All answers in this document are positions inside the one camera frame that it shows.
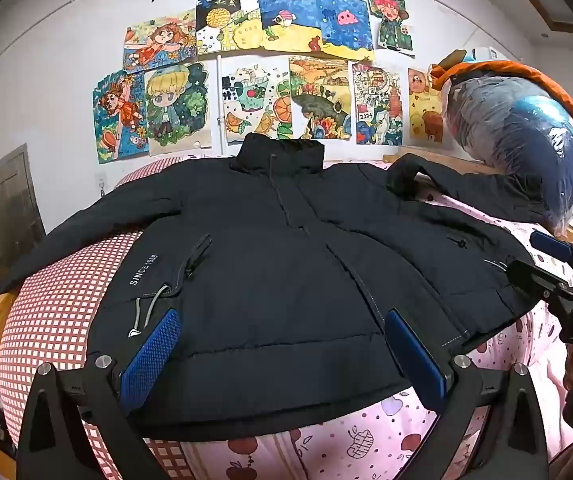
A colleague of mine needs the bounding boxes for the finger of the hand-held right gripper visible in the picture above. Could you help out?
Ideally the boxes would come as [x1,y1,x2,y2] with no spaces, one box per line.
[508,259,570,305]
[531,230,573,286]

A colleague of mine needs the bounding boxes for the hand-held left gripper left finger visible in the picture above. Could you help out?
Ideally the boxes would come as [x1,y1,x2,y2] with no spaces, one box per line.
[16,308,182,480]

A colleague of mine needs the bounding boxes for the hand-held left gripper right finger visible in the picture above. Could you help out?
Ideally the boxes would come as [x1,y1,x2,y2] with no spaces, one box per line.
[385,307,550,480]

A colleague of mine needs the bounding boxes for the black puffer jacket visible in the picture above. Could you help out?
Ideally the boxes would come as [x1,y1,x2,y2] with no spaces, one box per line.
[0,134,550,443]

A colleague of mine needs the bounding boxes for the pink apple print quilt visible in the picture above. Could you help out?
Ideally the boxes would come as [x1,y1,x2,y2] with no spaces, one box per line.
[186,160,573,480]

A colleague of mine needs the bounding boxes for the blue quilt in plastic bag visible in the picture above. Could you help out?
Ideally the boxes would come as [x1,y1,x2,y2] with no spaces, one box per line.
[444,72,573,236]

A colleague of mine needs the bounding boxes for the red checked blanket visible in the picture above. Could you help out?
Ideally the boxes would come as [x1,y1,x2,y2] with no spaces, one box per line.
[0,155,232,480]

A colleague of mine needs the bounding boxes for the yellow bear drawing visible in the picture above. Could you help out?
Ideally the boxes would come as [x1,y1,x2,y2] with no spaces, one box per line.
[407,66,446,144]

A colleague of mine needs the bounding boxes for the city buildings drawing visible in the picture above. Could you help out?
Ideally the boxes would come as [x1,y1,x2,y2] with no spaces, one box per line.
[348,61,404,147]

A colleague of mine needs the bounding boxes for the flying girl drawing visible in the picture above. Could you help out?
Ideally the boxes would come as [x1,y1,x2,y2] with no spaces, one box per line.
[91,70,150,164]

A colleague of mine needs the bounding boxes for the blond figure drawing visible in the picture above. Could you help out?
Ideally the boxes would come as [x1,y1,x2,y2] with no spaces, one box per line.
[143,61,213,157]

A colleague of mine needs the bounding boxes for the dinosaur landscape drawing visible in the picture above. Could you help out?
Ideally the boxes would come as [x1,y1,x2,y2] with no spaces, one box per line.
[288,55,353,142]

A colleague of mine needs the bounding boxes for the red hair figure drawing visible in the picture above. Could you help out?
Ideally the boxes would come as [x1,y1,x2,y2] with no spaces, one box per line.
[365,0,415,57]

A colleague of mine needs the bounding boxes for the orange slices turtle drawing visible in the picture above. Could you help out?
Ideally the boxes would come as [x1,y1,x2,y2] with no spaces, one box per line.
[219,55,296,146]

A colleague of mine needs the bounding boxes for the pink blob sea drawing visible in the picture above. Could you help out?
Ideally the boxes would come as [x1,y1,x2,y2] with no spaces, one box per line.
[314,0,374,62]

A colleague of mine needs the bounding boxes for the orange dress girl drawing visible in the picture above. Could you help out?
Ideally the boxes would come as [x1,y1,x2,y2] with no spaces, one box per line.
[123,9,198,73]

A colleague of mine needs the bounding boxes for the pineapple drawing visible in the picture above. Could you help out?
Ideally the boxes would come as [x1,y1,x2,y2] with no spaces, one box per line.
[195,0,263,54]

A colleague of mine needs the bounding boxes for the fish seabed drawing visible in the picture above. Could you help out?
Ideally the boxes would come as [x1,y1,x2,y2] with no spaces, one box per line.
[256,0,318,52]

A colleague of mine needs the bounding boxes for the grey wall panel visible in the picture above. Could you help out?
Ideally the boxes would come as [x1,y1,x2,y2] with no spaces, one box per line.
[0,144,47,286]

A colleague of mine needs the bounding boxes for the colourful children's drawings on wall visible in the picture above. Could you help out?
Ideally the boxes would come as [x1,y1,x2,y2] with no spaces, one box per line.
[136,0,230,158]

